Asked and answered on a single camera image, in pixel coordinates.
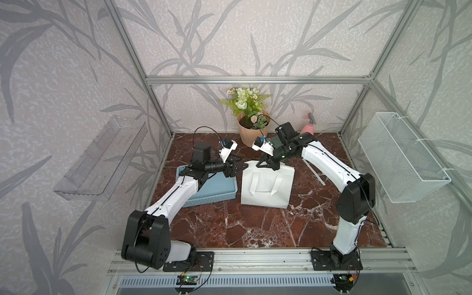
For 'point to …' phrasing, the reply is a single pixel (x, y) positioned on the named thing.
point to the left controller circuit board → (187, 280)
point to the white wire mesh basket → (404, 169)
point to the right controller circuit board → (343, 280)
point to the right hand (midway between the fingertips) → (258, 163)
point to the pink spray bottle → (309, 128)
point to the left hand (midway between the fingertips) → (243, 163)
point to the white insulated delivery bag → (262, 186)
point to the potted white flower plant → (252, 121)
